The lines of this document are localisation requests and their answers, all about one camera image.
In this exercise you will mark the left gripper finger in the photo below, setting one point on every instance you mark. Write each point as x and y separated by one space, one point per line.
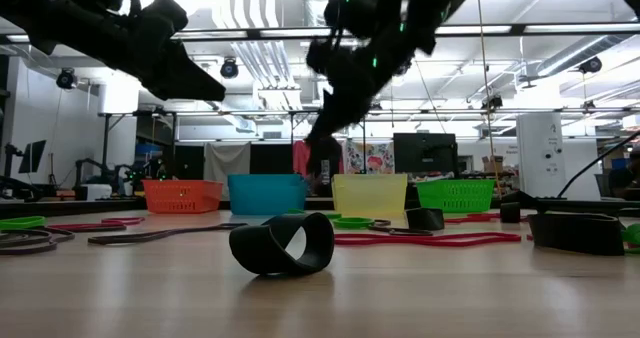
185 80

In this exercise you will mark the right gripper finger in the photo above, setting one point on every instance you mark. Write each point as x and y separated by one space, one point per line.
335 110

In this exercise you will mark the long brown thin rubber band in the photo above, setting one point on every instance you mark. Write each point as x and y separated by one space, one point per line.
130 238

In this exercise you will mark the reddish brown thin rubber band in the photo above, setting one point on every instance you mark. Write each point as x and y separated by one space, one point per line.
75 226

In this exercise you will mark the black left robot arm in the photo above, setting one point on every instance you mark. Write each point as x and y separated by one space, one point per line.
60 13

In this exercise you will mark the twisted wide black rubber band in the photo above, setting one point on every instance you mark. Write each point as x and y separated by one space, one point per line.
250 250

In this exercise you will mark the black oval rubber band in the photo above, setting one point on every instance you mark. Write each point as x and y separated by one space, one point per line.
575 235

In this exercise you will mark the red hanging cloth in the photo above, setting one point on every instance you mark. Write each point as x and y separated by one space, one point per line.
300 158

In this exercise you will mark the floral hanging cloth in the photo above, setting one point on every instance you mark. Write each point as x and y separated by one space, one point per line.
370 158

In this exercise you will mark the blue barrel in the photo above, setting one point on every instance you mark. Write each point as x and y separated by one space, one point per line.
148 154

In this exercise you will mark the overhead light bar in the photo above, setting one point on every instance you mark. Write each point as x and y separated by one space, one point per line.
254 33

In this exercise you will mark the yellow plastic basket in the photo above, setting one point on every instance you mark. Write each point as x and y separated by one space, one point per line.
369 193

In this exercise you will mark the grey hanging cloth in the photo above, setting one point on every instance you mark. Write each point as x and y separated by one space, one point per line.
227 160

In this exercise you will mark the blue plastic basket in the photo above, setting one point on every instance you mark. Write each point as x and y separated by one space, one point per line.
267 193

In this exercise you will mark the orange plastic basket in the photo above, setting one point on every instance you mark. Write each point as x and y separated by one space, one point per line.
182 196

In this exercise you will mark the background robot arms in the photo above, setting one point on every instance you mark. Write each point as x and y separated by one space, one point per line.
95 170

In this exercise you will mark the white box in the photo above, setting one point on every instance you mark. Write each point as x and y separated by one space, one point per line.
93 192

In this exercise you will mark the green plastic basket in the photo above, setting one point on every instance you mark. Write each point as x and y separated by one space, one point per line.
456 195

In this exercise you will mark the tilted black monitor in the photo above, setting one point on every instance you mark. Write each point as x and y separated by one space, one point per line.
32 156

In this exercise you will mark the cardboard boxes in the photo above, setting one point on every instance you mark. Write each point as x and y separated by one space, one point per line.
492 164

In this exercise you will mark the white pillar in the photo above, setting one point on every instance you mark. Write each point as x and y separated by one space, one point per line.
540 143

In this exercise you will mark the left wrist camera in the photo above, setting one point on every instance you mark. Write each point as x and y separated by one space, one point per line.
167 13

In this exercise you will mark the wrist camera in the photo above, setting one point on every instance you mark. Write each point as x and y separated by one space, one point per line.
167 13
324 57

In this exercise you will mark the black ceiling camera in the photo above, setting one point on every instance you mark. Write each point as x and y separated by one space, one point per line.
66 78
495 101
229 68
591 64

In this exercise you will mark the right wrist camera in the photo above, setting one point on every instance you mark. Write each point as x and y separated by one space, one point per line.
324 57

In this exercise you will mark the black background truss frame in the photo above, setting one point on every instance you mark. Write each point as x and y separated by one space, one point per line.
250 112

